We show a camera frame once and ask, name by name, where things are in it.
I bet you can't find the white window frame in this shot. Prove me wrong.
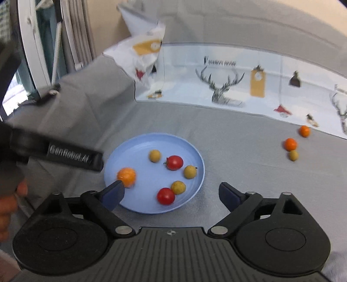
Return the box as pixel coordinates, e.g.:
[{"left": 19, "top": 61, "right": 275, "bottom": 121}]
[{"left": 16, "top": 0, "right": 52, "bottom": 91}]

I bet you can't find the pale orange mandarin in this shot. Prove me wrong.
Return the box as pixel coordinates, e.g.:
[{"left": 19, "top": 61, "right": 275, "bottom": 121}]
[{"left": 116, "top": 167, "right": 137, "bottom": 188}]

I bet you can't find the white dotted pole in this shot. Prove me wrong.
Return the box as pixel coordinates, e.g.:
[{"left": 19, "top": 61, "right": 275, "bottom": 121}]
[{"left": 51, "top": 16, "right": 63, "bottom": 85}]

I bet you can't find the deer printed light cloth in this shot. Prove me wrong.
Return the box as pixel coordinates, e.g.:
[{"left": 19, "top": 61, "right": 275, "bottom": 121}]
[{"left": 135, "top": 42, "right": 347, "bottom": 140}]

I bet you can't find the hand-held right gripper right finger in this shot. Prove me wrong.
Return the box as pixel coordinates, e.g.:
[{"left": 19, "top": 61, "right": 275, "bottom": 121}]
[{"left": 207, "top": 182, "right": 304, "bottom": 239}]

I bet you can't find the grey curtain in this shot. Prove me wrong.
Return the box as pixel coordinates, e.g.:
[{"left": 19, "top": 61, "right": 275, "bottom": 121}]
[{"left": 60, "top": 0, "right": 96, "bottom": 74}]

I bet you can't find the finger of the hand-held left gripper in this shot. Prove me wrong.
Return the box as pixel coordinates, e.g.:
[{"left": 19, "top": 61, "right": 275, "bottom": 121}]
[{"left": 91, "top": 151, "right": 105, "bottom": 172}]

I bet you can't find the blue plate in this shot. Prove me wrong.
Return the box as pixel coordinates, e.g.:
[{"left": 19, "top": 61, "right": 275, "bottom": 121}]
[{"left": 104, "top": 132, "right": 206, "bottom": 215}]

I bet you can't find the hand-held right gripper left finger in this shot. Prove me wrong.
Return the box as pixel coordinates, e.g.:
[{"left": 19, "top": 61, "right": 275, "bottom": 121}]
[{"left": 38, "top": 180, "right": 136, "bottom": 239}]

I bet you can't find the red cherry tomato with calyx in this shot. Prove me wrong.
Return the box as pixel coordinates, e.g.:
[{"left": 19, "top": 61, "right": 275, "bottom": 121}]
[{"left": 163, "top": 155, "right": 184, "bottom": 171}]

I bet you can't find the teal curtain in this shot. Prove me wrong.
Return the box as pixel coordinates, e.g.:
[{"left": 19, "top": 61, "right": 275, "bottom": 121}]
[{"left": 35, "top": 0, "right": 61, "bottom": 80}]

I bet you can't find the white printed pillow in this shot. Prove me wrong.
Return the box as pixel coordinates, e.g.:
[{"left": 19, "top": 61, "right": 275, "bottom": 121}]
[{"left": 103, "top": 4, "right": 166, "bottom": 87}]

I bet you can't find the person's left hand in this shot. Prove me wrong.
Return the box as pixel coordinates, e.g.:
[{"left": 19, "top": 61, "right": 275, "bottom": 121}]
[{"left": 0, "top": 181, "right": 29, "bottom": 242}]

